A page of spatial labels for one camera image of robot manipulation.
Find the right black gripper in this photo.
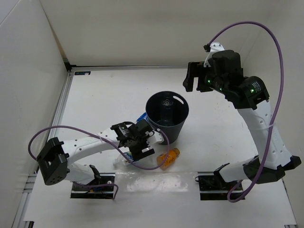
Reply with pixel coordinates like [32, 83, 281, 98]
[183, 62, 228, 95]

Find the clear bottle green blue label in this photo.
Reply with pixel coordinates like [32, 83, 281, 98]
[112, 151, 157, 171]

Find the clear bottle without label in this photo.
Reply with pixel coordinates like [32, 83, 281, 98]
[157, 98, 176, 126]

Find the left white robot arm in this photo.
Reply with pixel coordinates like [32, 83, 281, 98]
[37, 120, 163, 190]

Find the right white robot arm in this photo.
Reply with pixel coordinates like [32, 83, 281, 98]
[183, 50, 302, 190]

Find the dark grey plastic bin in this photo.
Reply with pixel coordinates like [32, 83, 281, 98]
[145, 91, 189, 144]

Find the orange juice bottle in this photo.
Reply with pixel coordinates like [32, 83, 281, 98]
[156, 148, 180, 170]

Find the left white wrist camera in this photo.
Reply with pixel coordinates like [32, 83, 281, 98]
[147, 131, 164, 145]

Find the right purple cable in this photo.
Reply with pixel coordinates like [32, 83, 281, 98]
[206, 21, 285, 203]

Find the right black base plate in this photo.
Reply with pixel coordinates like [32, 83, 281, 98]
[194, 172, 237, 201]

